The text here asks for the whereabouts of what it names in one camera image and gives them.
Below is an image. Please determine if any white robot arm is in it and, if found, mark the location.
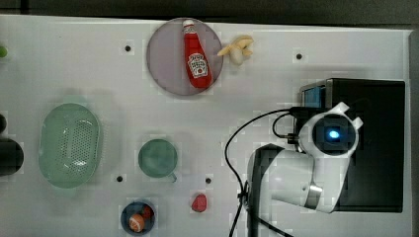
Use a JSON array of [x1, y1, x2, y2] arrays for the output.
[[246, 102, 363, 237]]

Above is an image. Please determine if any black toaster oven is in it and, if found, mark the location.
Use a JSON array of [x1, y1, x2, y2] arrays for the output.
[[326, 78, 405, 212]]

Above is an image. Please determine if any red ketchup bottle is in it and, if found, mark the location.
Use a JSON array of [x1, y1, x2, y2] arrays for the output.
[[183, 20, 212, 89]]

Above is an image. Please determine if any peeled toy banana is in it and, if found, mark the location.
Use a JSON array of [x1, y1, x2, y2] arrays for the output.
[[217, 36, 254, 65]]

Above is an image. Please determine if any grey round plate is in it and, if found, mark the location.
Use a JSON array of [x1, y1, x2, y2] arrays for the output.
[[146, 18, 223, 96]]

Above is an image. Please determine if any red toy strawberry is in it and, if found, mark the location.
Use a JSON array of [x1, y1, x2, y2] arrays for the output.
[[191, 194, 208, 212]]

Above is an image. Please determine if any small red toy fruit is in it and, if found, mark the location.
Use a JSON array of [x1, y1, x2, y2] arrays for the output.
[[142, 205, 154, 219]]

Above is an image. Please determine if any orange toy ball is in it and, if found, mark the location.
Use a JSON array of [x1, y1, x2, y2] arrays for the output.
[[128, 213, 145, 233]]

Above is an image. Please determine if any green perforated basket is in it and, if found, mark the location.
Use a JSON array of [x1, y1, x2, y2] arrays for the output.
[[39, 103, 100, 189]]

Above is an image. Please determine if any green cup with handle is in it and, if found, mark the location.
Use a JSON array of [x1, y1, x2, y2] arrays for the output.
[[138, 139, 178, 183]]

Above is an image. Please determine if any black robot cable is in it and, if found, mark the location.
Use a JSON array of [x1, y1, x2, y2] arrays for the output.
[[224, 107, 299, 237]]

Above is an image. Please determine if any black cylinder mount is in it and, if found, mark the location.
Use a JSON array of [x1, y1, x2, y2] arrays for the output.
[[0, 115, 24, 177]]

